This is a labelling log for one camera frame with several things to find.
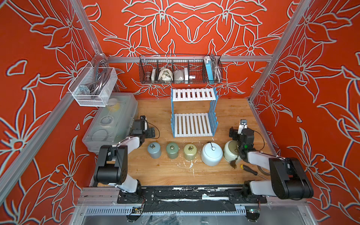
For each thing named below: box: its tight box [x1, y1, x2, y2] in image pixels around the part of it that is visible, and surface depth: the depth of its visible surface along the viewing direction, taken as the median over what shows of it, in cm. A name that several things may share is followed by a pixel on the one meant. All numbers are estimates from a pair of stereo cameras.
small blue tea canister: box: [147, 142, 162, 159], surface depth 85 cm
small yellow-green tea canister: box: [183, 143, 197, 161], surface depth 83 cm
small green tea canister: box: [165, 142, 180, 159], surface depth 84 cm
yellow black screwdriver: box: [240, 164, 269, 181], surface depth 83 cm
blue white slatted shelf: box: [170, 87, 219, 139], surface depth 102 cm
